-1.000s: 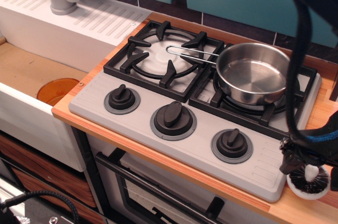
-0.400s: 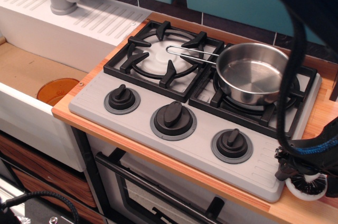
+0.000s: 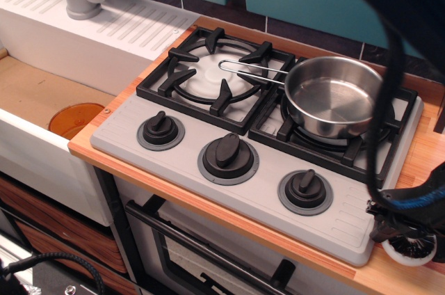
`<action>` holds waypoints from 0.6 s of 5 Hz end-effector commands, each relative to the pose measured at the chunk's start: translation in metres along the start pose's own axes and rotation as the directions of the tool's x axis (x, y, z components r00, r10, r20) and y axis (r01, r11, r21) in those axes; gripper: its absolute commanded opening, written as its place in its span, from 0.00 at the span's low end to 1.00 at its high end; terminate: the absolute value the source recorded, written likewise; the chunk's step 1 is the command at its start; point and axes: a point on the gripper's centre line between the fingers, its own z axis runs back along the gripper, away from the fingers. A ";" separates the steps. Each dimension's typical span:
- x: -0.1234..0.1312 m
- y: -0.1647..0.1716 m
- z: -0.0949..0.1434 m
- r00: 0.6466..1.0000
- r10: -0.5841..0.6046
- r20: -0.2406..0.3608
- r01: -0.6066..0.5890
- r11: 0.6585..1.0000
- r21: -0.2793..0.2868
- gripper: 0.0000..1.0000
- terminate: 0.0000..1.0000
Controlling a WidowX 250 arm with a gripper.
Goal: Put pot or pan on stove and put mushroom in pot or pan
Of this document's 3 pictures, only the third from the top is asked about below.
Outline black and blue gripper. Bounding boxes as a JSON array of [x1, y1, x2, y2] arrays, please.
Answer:
[[366, 186, 444, 243]]

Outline white brown toy mushroom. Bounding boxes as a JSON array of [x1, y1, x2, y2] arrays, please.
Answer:
[[382, 235, 437, 267]]

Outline stainless steel pot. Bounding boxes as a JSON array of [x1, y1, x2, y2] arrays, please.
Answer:
[[218, 56, 383, 139]]

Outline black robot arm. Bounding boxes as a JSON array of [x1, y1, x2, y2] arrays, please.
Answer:
[[365, 0, 444, 242]]

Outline black right stove knob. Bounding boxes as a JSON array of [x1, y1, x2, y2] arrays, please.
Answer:
[[277, 169, 334, 216]]

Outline black stove knob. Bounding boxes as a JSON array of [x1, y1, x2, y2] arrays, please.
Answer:
[[197, 133, 259, 186], [136, 111, 186, 152], [277, 169, 334, 216]]

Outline grey toy stove top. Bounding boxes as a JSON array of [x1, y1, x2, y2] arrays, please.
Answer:
[[89, 26, 425, 268]]

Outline black middle stove knob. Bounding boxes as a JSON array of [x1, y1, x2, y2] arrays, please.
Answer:
[[197, 133, 259, 186]]

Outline black left stove knob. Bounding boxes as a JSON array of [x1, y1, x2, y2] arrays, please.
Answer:
[[136, 111, 186, 152]]

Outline black left burner grate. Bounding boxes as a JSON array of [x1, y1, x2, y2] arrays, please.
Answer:
[[136, 27, 296, 134]]

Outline orange plastic drain disc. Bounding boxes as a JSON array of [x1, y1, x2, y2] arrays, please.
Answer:
[[48, 102, 104, 140]]

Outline wooden drawer front upper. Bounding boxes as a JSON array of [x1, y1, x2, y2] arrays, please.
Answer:
[[1, 175, 120, 259]]

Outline wooden drawer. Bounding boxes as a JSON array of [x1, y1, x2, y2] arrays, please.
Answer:
[[17, 221, 137, 295], [1, 175, 120, 259]]

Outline wooden drawer front lower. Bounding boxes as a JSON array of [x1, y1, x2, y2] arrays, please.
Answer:
[[17, 221, 137, 295]]

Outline white toy sink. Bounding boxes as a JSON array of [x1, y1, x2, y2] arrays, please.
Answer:
[[1, 0, 197, 226]]

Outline white oven door black handle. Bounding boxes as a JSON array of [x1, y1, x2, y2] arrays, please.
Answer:
[[124, 194, 303, 295]]

